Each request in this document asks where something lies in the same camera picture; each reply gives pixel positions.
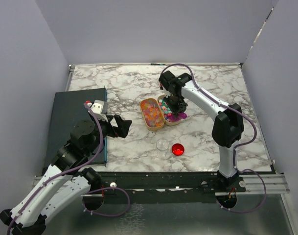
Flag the beige tray translucent star candies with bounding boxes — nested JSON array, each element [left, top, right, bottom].
[[139, 98, 165, 131]]

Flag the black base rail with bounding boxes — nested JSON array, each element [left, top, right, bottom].
[[84, 172, 246, 204]]

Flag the red round lid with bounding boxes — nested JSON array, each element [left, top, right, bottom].
[[171, 143, 184, 156]]

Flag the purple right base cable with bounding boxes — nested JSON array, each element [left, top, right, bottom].
[[219, 168, 267, 214]]

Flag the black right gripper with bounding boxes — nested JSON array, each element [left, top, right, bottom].
[[163, 93, 188, 118]]

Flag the purple plastic scoop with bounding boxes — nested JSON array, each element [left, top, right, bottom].
[[165, 113, 187, 122]]

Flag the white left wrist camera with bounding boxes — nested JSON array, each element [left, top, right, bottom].
[[90, 100, 108, 115]]

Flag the clear plastic cup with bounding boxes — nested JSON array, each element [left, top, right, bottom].
[[156, 138, 169, 160]]

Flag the beige tray opaque star candies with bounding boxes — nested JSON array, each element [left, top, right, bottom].
[[157, 95, 183, 126]]

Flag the dark box with blue edge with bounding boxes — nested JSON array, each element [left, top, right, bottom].
[[43, 88, 107, 171]]

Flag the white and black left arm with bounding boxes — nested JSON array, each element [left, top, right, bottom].
[[0, 114, 132, 235]]

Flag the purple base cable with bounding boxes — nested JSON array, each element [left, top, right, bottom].
[[219, 168, 267, 214], [82, 186, 131, 218]]

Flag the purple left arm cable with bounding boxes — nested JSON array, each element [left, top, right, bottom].
[[6, 101, 104, 235]]

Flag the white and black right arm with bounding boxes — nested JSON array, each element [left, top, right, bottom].
[[159, 71, 244, 191]]

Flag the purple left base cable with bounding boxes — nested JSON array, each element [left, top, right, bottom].
[[82, 186, 131, 218]]

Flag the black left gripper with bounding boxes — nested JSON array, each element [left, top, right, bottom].
[[86, 114, 132, 155]]

